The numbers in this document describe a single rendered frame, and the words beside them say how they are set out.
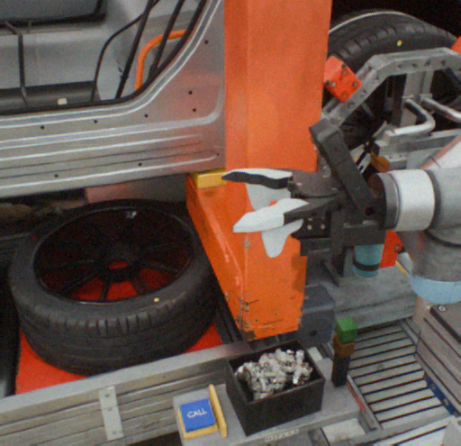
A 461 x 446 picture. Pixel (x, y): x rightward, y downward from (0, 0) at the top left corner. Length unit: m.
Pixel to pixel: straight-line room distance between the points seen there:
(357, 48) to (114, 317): 1.00
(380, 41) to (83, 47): 1.25
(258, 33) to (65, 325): 0.98
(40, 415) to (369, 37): 1.34
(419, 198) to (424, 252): 0.11
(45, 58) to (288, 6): 1.47
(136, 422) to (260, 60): 1.10
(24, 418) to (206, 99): 1.00
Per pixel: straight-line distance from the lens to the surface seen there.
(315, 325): 1.73
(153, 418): 1.69
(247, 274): 1.27
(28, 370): 1.81
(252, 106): 1.05
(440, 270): 0.75
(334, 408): 1.41
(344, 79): 1.47
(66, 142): 1.59
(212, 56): 1.58
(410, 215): 0.66
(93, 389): 1.55
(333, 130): 0.60
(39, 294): 1.69
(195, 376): 1.60
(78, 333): 1.60
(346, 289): 2.06
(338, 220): 0.64
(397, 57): 1.59
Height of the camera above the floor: 1.57
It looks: 33 degrees down
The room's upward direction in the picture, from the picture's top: straight up
